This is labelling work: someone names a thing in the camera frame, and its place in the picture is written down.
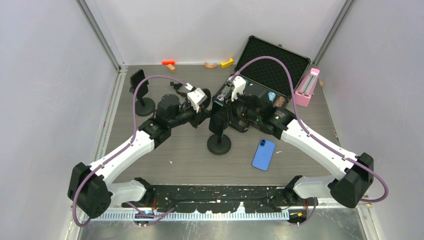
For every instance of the brown chip stack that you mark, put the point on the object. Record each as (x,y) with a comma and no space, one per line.
(279,102)

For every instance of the pink metronome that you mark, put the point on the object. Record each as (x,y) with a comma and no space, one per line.
(305,90)

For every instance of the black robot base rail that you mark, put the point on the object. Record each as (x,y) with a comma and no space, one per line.
(220,199)

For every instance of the orange wooden block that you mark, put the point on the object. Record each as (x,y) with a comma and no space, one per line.
(168,62)

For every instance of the light blue chip stack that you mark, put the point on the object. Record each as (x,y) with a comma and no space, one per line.
(271,96)

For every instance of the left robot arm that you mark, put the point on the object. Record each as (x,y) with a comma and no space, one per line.
(92,187)

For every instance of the small-clamp black phone stand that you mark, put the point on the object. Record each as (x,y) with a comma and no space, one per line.
(177,86)

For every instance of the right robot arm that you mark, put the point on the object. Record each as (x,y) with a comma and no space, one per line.
(351,175)

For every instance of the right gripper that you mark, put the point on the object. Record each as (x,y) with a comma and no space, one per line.
(232,117)

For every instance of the black smartphone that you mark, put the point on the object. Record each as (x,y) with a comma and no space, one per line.
(135,80)

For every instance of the dark green-edged smartphone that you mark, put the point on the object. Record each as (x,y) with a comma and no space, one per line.
(219,119)

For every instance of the brown wooden arch block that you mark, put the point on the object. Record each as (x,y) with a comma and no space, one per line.
(210,65)

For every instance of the blue smartphone face down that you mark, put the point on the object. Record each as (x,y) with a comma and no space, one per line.
(263,155)

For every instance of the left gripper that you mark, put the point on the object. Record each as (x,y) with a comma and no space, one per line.
(201,115)

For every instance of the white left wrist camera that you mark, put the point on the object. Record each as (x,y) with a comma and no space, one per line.
(196,96)

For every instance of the yellow wooden block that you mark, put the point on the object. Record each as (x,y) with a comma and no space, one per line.
(226,64)

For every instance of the tan wooden block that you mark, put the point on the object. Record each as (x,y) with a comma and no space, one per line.
(171,67)

